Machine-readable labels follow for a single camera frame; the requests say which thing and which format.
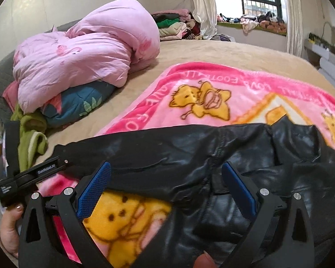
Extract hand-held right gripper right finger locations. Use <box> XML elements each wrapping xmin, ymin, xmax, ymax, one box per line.
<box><xmin>222</xmin><ymin>162</ymin><xmax>315</xmax><ymax>268</ymax></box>

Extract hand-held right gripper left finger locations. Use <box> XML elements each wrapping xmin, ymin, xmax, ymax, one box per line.
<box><xmin>18</xmin><ymin>160</ymin><xmax>112</xmax><ymax>268</ymax></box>

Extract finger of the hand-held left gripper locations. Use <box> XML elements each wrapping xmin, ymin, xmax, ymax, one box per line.
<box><xmin>49</xmin><ymin>156</ymin><xmax>71</xmax><ymax>174</ymax></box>

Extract black leather jacket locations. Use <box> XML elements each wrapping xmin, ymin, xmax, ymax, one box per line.
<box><xmin>53</xmin><ymin>116</ymin><xmax>335</xmax><ymax>268</ymax></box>

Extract clothes on window sill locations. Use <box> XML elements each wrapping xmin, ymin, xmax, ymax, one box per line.
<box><xmin>217</xmin><ymin>11</ymin><xmax>287</xmax><ymax>36</ymax></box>

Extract pile of folded clothes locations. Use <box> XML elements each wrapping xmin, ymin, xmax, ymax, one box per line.
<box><xmin>151</xmin><ymin>9</ymin><xmax>205</xmax><ymax>42</ymax></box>

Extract person's left hand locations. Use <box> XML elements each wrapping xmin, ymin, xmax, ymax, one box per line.
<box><xmin>0</xmin><ymin>204</ymin><xmax>24</xmax><ymax>259</ymax></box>

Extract person's right hand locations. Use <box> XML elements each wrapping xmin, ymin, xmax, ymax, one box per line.
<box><xmin>194</xmin><ymin>252</ymin><xmax>216</xmax><ymax>268</ymax></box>

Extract green cloth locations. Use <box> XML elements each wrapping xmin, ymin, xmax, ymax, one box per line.
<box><xmin>10</xmin><ymin>103</ymin><xmax>49</xmax><ymax>172</ymax></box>

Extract teal leaf-print pillow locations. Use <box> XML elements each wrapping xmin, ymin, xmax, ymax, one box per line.
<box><xmin>42</xmin><ymin>81</ymin><xmax>118</xmax><ymax>127</ymax></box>

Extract pink printed blanket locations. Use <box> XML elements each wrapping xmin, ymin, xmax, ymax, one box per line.
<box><xmin>38</xmin><ymin>61</ymin><xmax>335</xmax><ymax>268</ymax></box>

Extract pink quilt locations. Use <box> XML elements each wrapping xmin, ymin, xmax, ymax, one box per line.
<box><xmin>13</xmin><ymin>0</ymin><xmax>160</xmax><ymax>113</ymax></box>

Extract grey dressing table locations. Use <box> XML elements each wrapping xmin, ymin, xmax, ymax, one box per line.
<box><xmin>304</xmin><ymin>31</ymin><xmax>335</xmax><ymax>91</ymax></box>

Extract white curtain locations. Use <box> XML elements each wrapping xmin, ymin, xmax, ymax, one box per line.
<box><xmin>181</xmin><ymin>0</ymin><xmax>219</xmax><ymax>38</ymax></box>
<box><xmin>281</xmin><ymin>0</ymin><xmax>306</xmax><ymax>58</ymax></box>

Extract arched mirror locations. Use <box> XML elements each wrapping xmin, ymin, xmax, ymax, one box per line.
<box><xmin>322</xmin><ymin>21</ymin><xmax>335</xmax><ymax>46</ymax></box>

